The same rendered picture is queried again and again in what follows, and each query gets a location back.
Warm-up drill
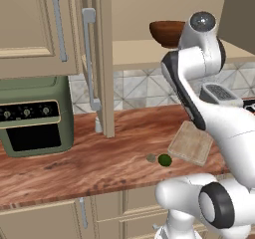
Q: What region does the grey closed door handle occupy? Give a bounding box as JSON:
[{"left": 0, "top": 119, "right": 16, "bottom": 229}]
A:
[{"left": 50, "top": 0, "right": 70, "bottom": 64}]

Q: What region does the green lime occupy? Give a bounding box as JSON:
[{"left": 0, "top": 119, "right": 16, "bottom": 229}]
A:
[{"left": 157, "top": 153, "right": 173, "bottom": 168}]

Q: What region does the grey open door handle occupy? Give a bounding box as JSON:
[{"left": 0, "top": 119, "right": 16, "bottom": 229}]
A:
[{"left": 81, "top": 7, "right": 103, "bottom": 112}]

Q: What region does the beige drawer front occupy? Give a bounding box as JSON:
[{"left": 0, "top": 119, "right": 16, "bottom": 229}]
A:
[{"left": 124, "top": 182, "right": 167, "bottom": 215}]

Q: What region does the black hob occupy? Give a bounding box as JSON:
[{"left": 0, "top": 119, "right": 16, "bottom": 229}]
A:
[{"left": 241, "top": 98, "right": 255, "bottom": 114}]

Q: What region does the beige closed cabinet door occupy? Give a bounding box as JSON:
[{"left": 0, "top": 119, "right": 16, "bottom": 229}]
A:
[{"left": 0, "top": 0, "right": 83, "bottom": 81}]

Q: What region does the brown wooden bowl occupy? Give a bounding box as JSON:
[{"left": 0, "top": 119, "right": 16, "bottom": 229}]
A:
[{"left": 148, "top": 20, "right": 187, "bottom": 50}]

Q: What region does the pale garlic bulb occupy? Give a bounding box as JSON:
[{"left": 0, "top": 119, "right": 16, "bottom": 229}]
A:
[{"left": 145, "top": 153, "right": 157, "bottom": 164}]

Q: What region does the narrow beige base cabinet door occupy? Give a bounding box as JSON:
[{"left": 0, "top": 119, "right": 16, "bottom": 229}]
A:
[{"left": 90, "top": 190, "right": 125, "bottom": 239}]

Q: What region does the beige open wall cabinet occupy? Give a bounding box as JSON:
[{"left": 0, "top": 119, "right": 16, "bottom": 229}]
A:
[{"left": 111, "top": 0, "right": 255, "bottom": 73}]

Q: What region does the grey base cabinet handle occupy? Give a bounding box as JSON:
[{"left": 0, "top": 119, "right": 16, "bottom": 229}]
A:
[{"left": 78, "top": 197, "right": 90, "bottom": 230}]

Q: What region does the beige open cabinet door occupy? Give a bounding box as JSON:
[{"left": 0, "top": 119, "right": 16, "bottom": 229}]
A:
[{"left": 90, "top": 0, "right": 116, "bottom": 139}]

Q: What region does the brown-looking open cabinet door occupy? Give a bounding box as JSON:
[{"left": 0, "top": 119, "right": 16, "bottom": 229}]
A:
[{"left": 216, "top": 0, "right": 255, "bottom": 57}]

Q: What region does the green toaster oven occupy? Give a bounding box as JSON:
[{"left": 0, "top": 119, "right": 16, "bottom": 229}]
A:
[{"left": 0, "top": 76, "right": 75, "bottom": 158}]

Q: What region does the small grey condiment bottle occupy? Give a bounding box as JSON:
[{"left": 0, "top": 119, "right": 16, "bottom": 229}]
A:
[{"left": 95, "top": 116, "right": 104, "bottom": 134}]

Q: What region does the light wooden cutting board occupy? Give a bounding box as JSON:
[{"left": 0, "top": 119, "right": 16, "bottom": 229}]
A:
[{"left": 166, "top": 119, "right": 214, "bottom": 168}]

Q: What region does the grey toaster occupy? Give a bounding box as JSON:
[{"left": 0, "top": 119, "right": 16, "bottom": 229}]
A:
[{"left": 199, "top": 82, "right": 244, "bottom": 108}]

